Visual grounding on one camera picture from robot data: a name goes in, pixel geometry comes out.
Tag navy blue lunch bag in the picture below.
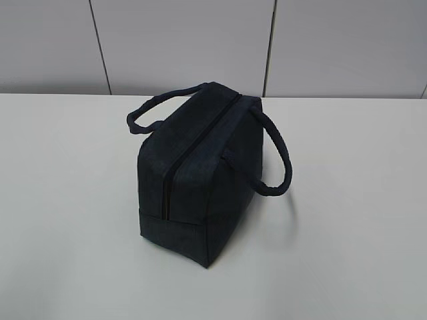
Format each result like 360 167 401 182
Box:
126 82 293 268

